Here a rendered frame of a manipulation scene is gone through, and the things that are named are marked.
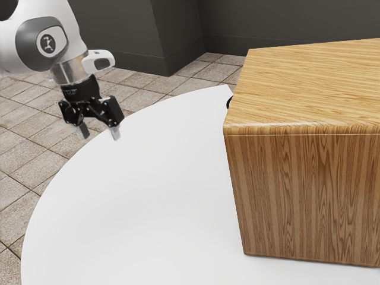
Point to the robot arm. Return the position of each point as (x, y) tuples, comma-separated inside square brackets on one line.
[(41, 38)]

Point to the wooden drawer cabinet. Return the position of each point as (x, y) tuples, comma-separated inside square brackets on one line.
[(305, 148)]

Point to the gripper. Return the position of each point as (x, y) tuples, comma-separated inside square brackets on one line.
[(79, 89)]

